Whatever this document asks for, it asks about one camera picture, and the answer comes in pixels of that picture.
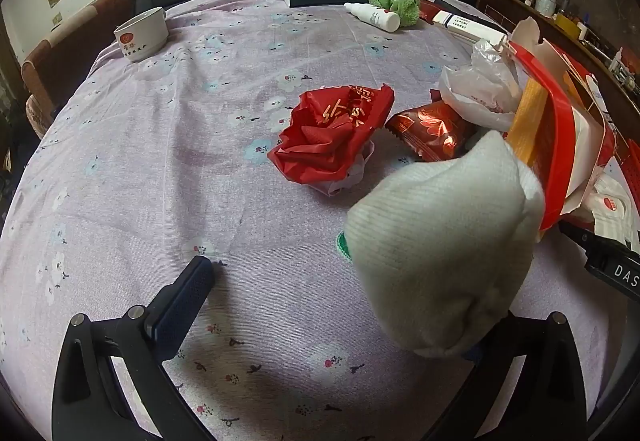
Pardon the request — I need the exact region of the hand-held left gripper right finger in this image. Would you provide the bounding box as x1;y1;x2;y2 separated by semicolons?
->
430;311;591;441

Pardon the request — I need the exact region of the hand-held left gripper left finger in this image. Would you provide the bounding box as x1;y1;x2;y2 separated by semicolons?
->
51;255;217;441

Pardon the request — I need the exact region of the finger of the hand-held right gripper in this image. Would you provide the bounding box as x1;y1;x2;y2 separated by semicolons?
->
559;218;608;251

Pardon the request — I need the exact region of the white knitted sock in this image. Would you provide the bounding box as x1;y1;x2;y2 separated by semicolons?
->
336;130;547;359

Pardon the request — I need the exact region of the white plastic bag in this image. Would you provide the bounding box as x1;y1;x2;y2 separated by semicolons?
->
439;38;526;132

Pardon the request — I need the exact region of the red foil snack packet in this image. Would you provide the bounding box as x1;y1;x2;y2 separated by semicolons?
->
385;100;483;163

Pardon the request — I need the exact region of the red wrapper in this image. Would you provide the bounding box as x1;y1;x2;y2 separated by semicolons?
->
267;84;396;197

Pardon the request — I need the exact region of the long white carton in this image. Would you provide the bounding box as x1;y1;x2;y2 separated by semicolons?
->
432;10;507;48

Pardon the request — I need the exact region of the white spray bottle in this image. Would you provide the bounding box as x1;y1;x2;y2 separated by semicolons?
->
344;1;402;33

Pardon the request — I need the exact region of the white wet wipes packet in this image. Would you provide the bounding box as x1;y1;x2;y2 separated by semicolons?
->
585;174;640;254

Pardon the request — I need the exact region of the purple floral tablecloth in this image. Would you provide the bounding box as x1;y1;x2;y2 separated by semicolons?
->
0;0;640;441

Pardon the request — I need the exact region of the wooden sideboard cabinet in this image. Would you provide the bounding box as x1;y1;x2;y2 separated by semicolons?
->
475;0;640;97

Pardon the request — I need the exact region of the red pouch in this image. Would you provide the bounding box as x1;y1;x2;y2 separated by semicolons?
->
419;0;443;25

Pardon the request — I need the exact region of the white cup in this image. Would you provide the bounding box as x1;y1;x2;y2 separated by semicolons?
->
114;7;168;64

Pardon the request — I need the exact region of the brown armchair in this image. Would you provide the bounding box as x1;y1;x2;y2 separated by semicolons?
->
22;0;136;139

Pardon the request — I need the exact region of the green cloth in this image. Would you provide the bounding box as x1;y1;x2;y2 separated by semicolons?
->
369;0;420;27

